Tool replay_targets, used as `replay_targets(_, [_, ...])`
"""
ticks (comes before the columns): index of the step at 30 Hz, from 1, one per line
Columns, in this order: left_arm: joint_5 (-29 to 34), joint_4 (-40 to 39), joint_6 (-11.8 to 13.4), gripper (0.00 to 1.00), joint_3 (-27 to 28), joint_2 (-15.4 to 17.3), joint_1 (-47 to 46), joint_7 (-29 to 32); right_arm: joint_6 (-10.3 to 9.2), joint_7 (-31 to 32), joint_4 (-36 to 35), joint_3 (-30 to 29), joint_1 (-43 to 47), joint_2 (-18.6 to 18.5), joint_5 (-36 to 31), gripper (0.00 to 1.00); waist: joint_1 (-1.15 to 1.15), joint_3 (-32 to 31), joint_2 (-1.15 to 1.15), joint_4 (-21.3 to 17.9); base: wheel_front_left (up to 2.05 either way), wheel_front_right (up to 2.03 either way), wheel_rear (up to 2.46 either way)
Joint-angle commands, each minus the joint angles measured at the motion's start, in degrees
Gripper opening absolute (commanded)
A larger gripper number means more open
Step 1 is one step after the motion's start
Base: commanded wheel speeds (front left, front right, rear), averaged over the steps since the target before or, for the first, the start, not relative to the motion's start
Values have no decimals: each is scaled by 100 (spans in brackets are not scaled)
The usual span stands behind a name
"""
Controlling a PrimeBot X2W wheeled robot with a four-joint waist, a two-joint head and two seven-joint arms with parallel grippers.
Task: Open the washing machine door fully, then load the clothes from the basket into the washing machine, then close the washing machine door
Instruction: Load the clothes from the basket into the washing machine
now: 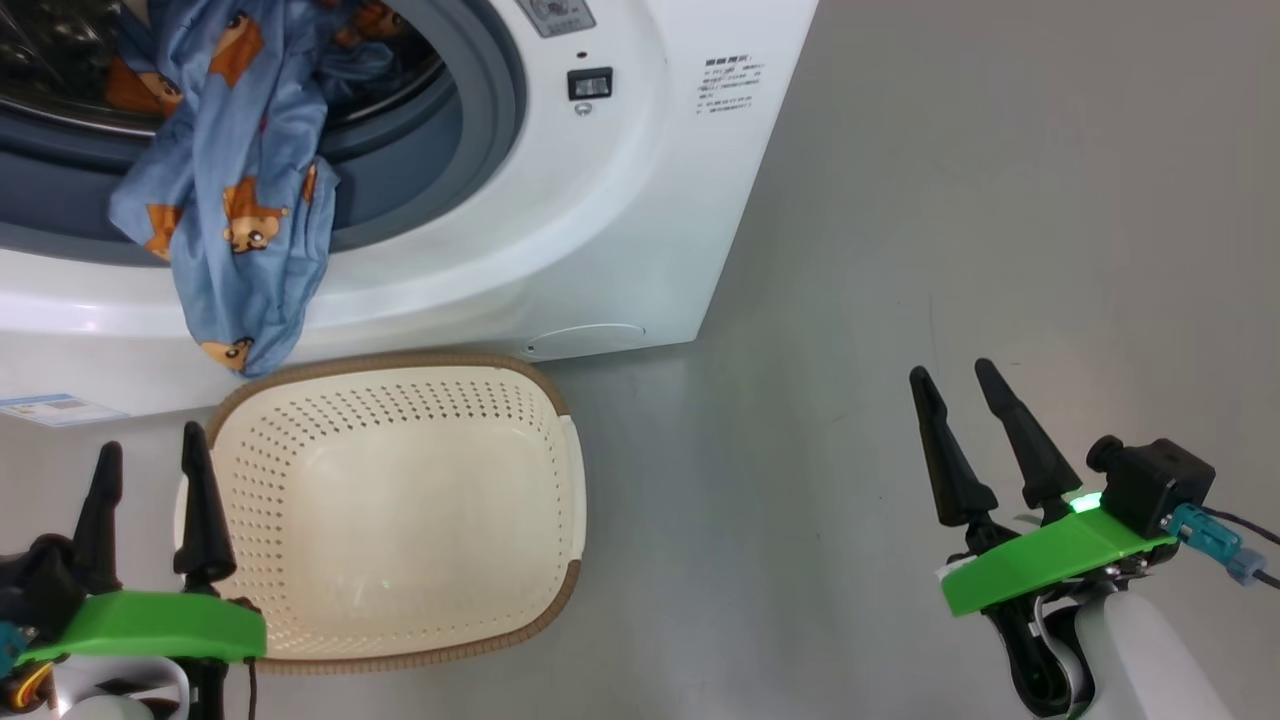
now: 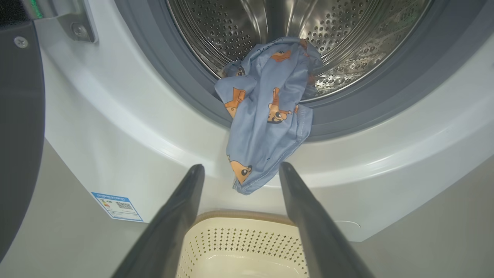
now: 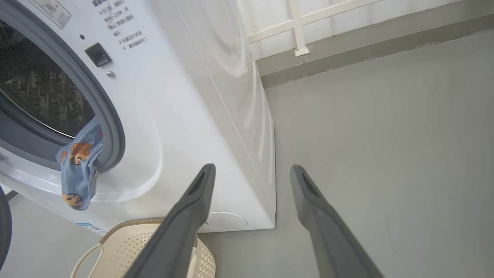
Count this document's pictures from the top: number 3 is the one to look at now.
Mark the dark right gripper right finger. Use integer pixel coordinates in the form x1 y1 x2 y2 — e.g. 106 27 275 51
289 164 384 278

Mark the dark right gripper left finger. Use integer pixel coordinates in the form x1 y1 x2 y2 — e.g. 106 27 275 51
123 163 217 278

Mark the blue cartoon print garment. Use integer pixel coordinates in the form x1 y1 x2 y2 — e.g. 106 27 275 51
56 116 104 211

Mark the washing machine door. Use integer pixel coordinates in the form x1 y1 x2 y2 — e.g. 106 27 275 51
0 185 12 271

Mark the white front-load washing machine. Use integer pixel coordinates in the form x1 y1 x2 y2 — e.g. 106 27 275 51
0 0 276 236

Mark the round white filter cover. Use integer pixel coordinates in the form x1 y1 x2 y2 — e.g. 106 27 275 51
203 212 248 232

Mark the cream perforated laundry basket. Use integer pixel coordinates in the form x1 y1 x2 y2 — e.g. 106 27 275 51
70 217 217 278

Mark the blue energy label sticker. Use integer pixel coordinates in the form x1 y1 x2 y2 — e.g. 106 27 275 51
75 222 107 236

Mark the white metal railing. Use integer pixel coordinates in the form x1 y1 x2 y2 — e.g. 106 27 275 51
245 0 386 58

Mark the grey warning sticker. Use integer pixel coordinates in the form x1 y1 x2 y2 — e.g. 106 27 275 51
29 0 71 28

